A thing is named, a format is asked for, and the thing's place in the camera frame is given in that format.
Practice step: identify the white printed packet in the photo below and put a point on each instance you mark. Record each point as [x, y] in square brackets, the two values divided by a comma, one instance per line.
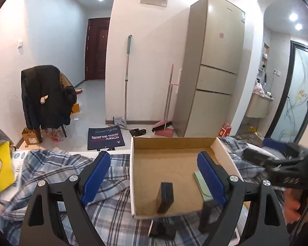
[20, 161]

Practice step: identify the orange box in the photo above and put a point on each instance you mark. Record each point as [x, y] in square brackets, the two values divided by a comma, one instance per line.
[75, 108]

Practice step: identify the patterned floor mat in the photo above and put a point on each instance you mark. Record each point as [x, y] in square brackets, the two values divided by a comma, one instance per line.
[247, 140]

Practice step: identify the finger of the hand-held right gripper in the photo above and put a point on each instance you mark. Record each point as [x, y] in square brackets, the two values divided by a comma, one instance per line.
[255, 156]
[273, 143]

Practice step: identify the small black case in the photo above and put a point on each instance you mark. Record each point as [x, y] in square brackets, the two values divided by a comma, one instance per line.
[162, 230]

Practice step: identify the chair with black jacket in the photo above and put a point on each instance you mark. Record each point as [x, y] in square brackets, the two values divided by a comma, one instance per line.
[46, 97]

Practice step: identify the blue and white box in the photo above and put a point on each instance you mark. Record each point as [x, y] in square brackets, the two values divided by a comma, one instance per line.
[118, 121]

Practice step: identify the red box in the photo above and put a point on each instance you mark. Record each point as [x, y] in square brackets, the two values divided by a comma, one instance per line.
[225, 130]

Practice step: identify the white wall outlet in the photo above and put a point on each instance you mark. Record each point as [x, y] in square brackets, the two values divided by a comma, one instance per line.
[276, 72]

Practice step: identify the yellow bag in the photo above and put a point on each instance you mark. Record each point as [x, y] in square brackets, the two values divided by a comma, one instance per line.
[0, 166]

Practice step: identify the white wall switch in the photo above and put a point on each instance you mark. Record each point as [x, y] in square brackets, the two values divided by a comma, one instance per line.
[20, 43]

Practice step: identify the patterned glass door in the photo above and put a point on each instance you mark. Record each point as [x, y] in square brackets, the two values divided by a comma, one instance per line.
[295, 94]

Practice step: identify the red snack packets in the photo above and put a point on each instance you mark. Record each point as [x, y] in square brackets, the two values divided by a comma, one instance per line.
[54, 135]

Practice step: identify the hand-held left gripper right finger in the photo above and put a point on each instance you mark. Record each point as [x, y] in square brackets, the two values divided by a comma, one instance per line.
[211, 182]

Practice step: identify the small cardboard box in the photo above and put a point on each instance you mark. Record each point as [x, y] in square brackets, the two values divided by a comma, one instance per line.
[30, 136]

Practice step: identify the yellow floor item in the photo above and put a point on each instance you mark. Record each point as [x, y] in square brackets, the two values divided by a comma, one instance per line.
[255, 131]

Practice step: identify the beige refrigerator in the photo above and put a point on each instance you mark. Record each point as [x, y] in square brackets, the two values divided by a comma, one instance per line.
[215, 69]

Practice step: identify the person's right hand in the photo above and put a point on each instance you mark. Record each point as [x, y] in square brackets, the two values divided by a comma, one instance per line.
[295, 206]

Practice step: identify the wooden chair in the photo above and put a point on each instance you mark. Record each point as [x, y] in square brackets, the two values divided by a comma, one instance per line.
[64, 131]

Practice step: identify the beige sink cabinet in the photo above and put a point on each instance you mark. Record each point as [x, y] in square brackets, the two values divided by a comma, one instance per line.
[258, 106]

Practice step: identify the brown wooden door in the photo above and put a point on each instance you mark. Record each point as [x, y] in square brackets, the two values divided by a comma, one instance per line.
[96, 51]

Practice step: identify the navy printed tote bag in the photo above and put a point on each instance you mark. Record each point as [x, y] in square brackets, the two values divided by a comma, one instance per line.
[105, 138]

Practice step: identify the large cardboard box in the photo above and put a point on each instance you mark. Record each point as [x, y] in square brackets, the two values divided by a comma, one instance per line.
[66, 80]

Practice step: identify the black plastic bag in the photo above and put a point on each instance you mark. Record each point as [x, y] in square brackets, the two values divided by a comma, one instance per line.
[137, 132]

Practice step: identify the wall shelf niche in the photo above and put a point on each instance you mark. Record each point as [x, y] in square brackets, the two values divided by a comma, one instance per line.
[264, 56]

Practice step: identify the black rectangular box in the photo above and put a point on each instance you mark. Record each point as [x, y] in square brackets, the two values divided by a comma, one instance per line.
[165, 197]

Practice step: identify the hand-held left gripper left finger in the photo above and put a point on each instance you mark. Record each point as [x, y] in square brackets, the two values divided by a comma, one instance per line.
[96, 176]

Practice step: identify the plaid blanket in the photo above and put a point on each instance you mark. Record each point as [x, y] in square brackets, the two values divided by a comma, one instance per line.
[113, 210]

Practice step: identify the pink plastic bag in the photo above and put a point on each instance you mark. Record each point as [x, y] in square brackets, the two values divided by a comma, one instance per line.
[258, 88]

